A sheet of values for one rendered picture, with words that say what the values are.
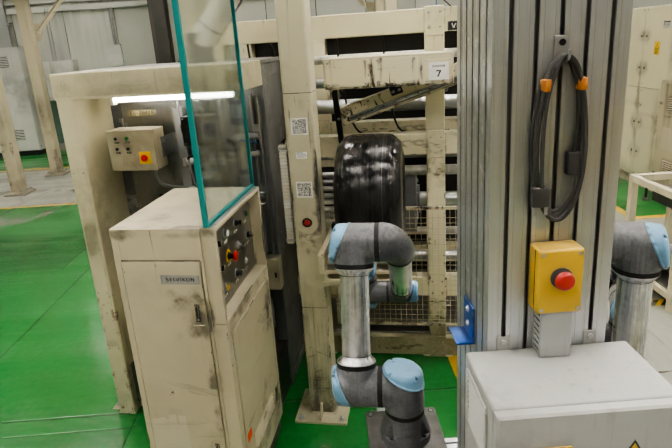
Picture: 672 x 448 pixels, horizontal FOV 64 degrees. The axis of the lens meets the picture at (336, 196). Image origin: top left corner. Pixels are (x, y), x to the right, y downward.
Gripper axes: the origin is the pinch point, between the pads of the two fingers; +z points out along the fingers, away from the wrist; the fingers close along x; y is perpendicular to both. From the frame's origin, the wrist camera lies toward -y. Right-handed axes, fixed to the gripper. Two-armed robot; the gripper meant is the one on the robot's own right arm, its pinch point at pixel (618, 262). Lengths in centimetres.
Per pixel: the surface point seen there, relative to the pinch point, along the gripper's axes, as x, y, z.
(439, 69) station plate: -65, -74, 54
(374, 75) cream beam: -94, -77, 47
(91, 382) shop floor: -284, 68, -6
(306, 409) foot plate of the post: -150, 85, 13
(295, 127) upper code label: -122, -61, 13
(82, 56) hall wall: -917, -207, 624
